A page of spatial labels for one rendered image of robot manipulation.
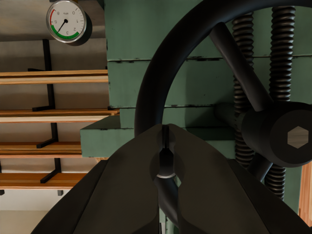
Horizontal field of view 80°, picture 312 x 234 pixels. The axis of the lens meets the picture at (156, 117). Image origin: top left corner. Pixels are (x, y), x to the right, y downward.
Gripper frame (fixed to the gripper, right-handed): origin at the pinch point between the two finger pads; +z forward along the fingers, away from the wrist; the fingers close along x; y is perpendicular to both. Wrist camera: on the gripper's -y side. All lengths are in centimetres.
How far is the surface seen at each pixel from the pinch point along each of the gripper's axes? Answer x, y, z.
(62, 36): -15.4, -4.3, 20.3
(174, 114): 2.1, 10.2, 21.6
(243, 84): 7.5, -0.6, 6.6
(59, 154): -133, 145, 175
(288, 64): 15.1, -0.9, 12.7
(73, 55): -129, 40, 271
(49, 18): -17.1, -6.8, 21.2
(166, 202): 0.1, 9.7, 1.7
